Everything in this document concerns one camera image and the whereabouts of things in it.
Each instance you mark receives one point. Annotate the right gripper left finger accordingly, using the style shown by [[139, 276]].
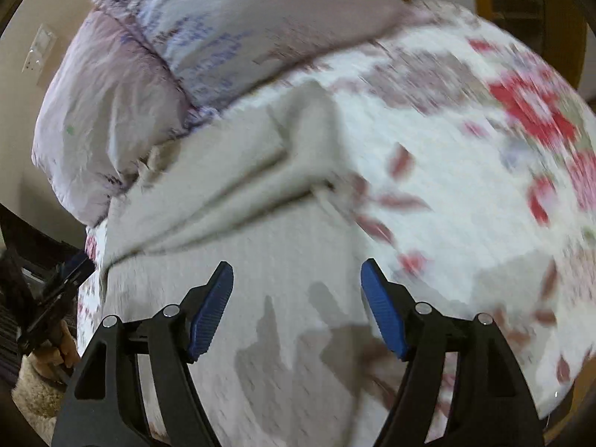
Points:
[[103, 405]]

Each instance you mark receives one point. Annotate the beige cable-knit sweater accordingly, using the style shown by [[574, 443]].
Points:
[[237, 169]]

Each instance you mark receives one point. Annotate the left hand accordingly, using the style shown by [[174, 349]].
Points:
[[50, 357]]

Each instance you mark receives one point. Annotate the pink floral left pillow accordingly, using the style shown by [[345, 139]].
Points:
[[110, 102]]

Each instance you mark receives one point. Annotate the pink floral pillow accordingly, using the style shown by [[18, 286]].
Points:
[[219, 49], [110, 102]]

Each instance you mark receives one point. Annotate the floral white bedsheet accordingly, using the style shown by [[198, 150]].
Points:
[[470, 178]]

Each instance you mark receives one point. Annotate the pink floral right pillow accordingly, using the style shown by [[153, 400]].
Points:
[[219, 49]]

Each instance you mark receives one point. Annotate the white wall switch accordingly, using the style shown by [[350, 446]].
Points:
[[39, 50]]

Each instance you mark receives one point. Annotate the wooden headboard frame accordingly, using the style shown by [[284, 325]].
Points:
[[560, 31]]

